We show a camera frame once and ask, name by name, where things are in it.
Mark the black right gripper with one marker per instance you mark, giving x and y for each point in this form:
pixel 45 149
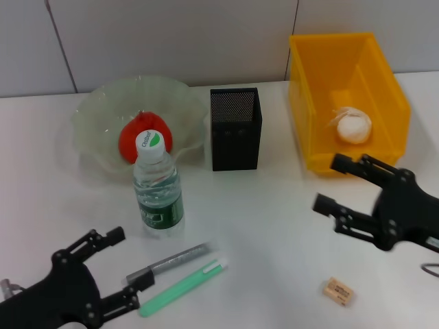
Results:
pixel 408 212

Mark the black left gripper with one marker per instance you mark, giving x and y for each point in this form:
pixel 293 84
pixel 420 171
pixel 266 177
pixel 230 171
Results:
pixel 61 298

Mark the white paper ball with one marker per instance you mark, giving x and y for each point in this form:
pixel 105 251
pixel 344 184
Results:
pixel 353 128

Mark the grey marker pen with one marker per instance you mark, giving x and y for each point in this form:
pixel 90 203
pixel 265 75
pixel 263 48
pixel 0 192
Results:
pixel 181 257

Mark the clear water bottle green label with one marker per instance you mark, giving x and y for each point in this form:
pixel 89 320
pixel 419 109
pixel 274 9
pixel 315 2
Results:
pixel 157 205

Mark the red-orange orange fruit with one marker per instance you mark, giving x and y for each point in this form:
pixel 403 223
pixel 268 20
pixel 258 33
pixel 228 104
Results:
pixel 151 121

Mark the mint green pen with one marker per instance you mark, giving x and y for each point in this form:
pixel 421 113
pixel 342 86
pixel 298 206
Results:
pixel 178 289

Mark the beige eraser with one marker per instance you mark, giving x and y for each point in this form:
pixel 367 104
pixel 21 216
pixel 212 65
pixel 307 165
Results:
pixel 337 288

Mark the black mesh pen holder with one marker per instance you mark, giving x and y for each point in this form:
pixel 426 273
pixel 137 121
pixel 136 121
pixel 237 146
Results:
pixel 236 147

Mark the pale green wavy glass plate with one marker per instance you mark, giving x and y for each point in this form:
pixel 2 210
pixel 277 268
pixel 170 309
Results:
pixel 103 109

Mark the yellow plastic bin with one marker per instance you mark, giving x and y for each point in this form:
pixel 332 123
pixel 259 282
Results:
pixel 343 68

